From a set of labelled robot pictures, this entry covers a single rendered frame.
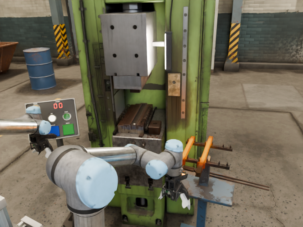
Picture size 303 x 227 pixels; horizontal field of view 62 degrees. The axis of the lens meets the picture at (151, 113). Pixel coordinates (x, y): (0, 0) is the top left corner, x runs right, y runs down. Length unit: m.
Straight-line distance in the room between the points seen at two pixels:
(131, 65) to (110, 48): 0.18
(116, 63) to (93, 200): 1.23
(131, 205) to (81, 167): 1.71
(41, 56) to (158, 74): 4.38
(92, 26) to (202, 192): 1.37
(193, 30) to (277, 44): 6.06
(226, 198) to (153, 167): 0.87
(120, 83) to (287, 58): 6.49
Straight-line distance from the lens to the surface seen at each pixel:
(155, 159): 1.00
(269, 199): 2.89
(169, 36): 1.77
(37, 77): 6.40
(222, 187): 1.84
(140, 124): 1.88
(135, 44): 1.70
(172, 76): 1.84
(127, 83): 1.78
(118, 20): 1.71
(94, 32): 1.93
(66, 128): 1.91
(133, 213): 2.36
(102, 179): 0.67
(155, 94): 2.28
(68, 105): 1.93
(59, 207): 2.80
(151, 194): 2.16
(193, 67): 1.84
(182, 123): 1.98
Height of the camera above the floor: 1.83
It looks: 24 degrees down
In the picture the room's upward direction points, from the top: 2 degrees counter-clockwise
